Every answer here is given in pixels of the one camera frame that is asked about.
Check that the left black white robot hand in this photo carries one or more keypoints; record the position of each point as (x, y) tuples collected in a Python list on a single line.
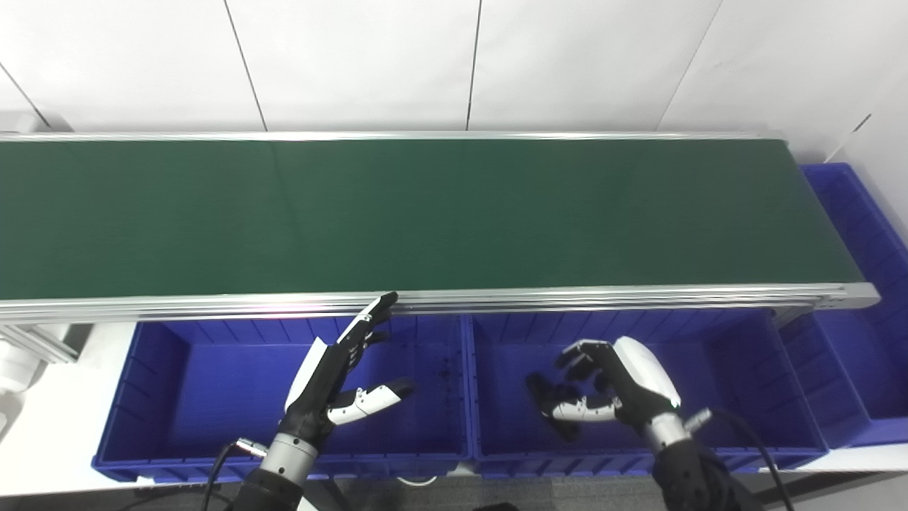
[(316, 394)]

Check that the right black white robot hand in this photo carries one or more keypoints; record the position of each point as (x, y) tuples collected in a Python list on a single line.
[(638, 383)]

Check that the black flange part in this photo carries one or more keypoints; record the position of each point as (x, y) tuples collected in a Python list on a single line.
[(550, 392)]

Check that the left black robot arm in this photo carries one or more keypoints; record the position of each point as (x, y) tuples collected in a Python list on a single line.
[(280, 468)]

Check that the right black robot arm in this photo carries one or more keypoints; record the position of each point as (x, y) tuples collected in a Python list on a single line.
[(688, 472)]

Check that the blue plastic bin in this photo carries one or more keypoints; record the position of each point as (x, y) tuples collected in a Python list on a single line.
[(851, 369), (213, 397), (738, 383)]

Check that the green conveyor belt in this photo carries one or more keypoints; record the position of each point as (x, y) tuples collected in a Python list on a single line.
[(425, 220), (496, 301)]

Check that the aluminium conveyor support leg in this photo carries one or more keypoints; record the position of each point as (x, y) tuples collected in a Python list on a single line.
[(39, 341)]

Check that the white foam packaging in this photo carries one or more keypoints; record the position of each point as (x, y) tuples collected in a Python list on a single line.
[(14, 365)]

